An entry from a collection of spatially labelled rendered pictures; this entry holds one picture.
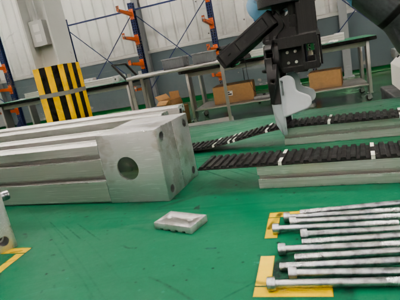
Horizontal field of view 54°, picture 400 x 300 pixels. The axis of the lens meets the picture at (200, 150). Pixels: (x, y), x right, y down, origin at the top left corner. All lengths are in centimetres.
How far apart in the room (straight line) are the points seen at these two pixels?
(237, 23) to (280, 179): 783
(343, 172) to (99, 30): 892
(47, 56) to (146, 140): 363
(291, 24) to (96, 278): 46
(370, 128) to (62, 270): 48
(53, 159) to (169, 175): 18
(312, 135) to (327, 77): 474
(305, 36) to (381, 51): 764
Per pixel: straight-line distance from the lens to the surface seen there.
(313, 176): 47
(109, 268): 38
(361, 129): 65
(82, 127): 78
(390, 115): 65
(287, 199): 44
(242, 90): 546
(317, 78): 540
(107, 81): 605
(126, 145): 50
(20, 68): 1048
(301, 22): 63
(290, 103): 63
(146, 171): 50
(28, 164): 63
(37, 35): 403
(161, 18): 867
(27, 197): 64
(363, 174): 47
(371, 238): 35
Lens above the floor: 95
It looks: 14 degrees down
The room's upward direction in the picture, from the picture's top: 11 degrees counter-clockwise
